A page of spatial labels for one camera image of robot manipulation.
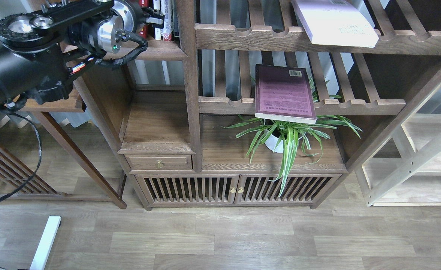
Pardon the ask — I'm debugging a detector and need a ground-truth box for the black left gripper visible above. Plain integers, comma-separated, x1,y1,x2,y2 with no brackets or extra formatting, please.
112,0,165,33

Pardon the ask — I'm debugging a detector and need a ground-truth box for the white and red book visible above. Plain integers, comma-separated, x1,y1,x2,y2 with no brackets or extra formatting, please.
161,0,173,41

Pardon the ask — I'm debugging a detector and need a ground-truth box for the dark book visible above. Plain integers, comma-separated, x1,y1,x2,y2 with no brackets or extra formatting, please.
171,0,180,39

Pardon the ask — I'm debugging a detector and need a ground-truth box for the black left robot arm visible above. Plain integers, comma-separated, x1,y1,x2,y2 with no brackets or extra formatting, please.
0,0,163,115

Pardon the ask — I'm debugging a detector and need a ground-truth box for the light wooden shelf unit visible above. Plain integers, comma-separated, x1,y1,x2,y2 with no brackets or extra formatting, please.
355,84,441,206

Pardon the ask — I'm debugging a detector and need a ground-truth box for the dark wooden bookshelf cabinet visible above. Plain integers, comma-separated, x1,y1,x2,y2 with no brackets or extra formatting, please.
75,0,441,210

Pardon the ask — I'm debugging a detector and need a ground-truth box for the small wooden drawer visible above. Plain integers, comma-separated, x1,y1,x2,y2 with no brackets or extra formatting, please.
124,155,192,170

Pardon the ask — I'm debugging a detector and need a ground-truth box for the purple book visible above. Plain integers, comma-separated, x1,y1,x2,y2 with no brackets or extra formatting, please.
255,64,317,124

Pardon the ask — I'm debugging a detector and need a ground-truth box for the white plant pot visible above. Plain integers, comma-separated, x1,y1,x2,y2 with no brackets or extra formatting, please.
265,121,302,153

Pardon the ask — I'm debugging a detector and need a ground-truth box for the left slatted cabinet door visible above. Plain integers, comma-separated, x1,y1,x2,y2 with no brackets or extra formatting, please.
135,174,239,207

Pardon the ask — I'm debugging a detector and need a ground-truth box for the slatted cabinet door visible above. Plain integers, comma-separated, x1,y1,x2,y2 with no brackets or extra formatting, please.
229,174,341,209
135,174,239,207

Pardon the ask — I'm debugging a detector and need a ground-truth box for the green spider plant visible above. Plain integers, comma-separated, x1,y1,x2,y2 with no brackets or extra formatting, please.
223,77,363,197

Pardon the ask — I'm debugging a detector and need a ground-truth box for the right slatted cabinet door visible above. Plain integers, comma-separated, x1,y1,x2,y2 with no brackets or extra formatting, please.
229,174,341,209

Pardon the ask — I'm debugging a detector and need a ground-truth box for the dark wooden side table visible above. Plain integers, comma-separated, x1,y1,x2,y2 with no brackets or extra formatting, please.
0,39,127,209

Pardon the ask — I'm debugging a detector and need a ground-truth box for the white metal bar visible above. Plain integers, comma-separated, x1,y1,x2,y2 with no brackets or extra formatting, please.
30,216,61,270

